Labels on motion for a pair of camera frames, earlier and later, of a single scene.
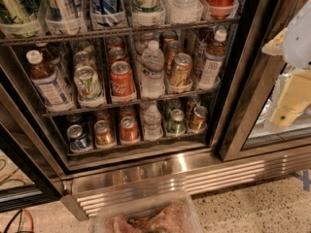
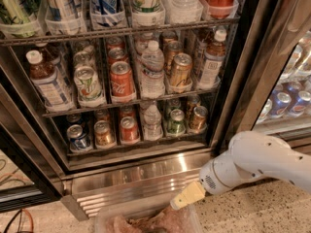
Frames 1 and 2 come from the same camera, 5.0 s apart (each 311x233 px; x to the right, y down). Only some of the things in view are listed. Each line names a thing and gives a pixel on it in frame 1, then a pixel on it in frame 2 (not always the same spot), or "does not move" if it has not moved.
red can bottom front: x=129 y=131 does not move
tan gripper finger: x=275 y=46 → x=218 y=176
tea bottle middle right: x=213 y=61 does not move
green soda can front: x=176 y=124 does not move
